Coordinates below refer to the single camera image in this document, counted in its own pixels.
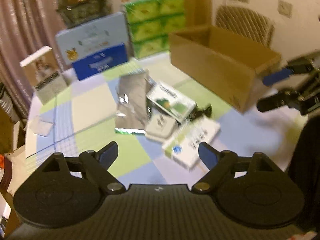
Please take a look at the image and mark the white blue-label medicine box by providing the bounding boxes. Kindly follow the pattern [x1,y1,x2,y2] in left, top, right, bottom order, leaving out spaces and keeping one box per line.
[162,116,221,171]

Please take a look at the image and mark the silver foil pouch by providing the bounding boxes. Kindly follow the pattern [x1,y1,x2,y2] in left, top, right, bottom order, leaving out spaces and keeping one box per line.
[115,70,150,134]

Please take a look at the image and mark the clear plastic box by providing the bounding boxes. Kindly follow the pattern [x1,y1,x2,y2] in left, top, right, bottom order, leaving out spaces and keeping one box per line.
[29,116,54,137]

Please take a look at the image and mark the white power adapter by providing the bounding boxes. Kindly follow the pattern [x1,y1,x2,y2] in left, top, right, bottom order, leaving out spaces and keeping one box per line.
[145,114,178,142]

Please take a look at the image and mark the green white medicine box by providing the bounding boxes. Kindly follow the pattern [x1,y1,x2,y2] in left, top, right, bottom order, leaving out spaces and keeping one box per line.
[146,82,196,124]

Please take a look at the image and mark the black object under boxes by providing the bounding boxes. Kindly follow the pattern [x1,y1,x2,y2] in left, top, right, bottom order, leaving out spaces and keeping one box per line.
[185,104,212,122]

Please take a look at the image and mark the brown cardboard box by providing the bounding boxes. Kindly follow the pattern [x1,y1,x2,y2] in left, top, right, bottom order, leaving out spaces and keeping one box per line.
[169,25,281,113]

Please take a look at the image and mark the checked tablecloth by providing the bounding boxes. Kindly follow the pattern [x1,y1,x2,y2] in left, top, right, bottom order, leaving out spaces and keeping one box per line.
[25,54,308,185]

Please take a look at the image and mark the quilted beige chair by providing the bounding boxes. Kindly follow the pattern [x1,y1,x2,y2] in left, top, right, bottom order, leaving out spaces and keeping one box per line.
[215,5,274,47]

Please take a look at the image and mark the white beige product box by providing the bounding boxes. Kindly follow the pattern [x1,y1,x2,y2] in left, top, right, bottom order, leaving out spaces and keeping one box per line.
[20,46,67,105]

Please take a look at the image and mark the blue milk carton box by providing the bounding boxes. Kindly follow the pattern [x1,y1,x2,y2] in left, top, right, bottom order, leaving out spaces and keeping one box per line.
[55,12,129,80]

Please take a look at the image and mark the green tissue pack stack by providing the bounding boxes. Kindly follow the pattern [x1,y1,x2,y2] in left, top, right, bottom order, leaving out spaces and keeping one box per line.
[122,0,186,59]

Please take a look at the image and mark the beige curtain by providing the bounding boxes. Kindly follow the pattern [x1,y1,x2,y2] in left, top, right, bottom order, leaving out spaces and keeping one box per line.
[1,0,69,118]

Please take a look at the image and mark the dark gift box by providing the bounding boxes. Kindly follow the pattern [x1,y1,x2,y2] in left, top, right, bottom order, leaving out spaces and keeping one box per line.
[56,0,112,29]

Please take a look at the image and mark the single wall socket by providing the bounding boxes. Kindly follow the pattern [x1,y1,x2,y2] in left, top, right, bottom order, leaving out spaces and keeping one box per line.
[277,0,293,18]

